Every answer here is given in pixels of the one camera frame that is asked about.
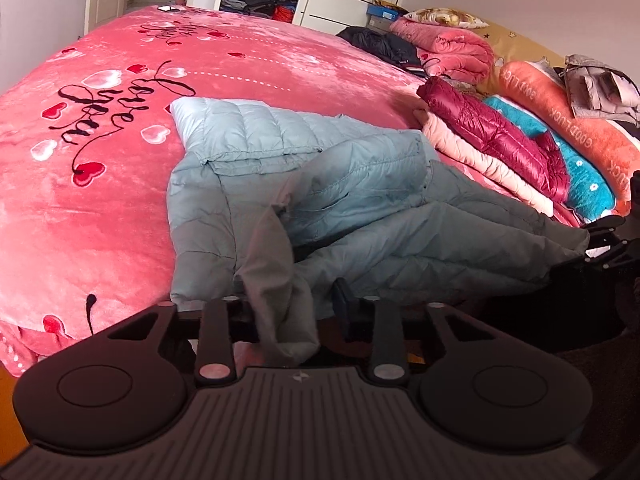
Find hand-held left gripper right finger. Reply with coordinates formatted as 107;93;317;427
331;277;490;388

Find pink heart printed blanket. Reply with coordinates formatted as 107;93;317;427
0;5;591;378

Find magenta down jacket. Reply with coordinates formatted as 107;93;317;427
417;76;572;204

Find light blue down jacket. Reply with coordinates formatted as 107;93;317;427
167;96;592;367

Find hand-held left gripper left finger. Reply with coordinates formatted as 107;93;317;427
106;296;261;388

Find orange long pillow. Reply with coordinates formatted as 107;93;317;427
497;60;640;217

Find pile of dark clothes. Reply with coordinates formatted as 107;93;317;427
220;0;299;24

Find teal flower blanket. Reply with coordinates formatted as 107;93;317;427
482;95;619;224

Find yellow star printed sheet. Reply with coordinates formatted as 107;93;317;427
475;17;572;93

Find blue box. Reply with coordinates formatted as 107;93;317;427
366;0;412;34

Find dark jacket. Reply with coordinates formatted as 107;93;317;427
336;26;427;79

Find grey folded clothes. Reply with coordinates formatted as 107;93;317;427
564;53;640;127

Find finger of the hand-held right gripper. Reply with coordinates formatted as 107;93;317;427
582;214;632;241
580;237;640;273

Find light pink down jacket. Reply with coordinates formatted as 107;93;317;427
420;109;556;218

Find folded pink blanket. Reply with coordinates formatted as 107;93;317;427
389;16;496;87

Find gold floral pillow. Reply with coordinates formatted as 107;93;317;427
404;7;490;30

